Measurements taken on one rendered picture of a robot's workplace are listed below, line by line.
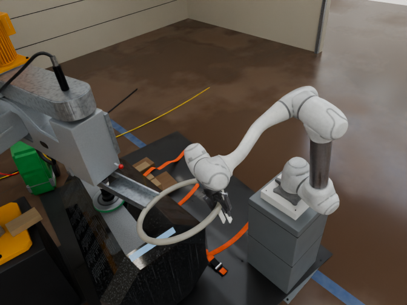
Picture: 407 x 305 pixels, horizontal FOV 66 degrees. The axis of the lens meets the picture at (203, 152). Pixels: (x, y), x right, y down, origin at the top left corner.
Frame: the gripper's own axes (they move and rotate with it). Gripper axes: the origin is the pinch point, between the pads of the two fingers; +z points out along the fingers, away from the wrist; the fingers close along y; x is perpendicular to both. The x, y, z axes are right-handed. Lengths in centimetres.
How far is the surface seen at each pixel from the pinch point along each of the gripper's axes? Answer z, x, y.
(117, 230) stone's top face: 6, -1, 80
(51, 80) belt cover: -89, -18, 76
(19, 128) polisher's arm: -70, -17, 127
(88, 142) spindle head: -52, -7, 65
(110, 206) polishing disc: -4, -12, 88
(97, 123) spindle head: -59, -15, 60
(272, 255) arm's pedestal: 80, -46, 10
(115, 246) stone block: 11, 8, 77
